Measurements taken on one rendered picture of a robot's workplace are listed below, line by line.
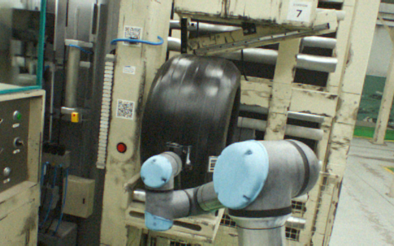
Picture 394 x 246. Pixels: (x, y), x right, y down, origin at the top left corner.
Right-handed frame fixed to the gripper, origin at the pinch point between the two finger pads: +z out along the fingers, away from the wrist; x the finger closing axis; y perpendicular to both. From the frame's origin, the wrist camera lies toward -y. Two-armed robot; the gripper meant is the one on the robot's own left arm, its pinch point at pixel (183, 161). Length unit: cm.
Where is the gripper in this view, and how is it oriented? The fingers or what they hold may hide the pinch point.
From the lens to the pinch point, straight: 132.0
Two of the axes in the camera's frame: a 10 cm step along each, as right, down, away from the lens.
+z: 2.0, -0.4, 9.8
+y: 1.5, -9.9, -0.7
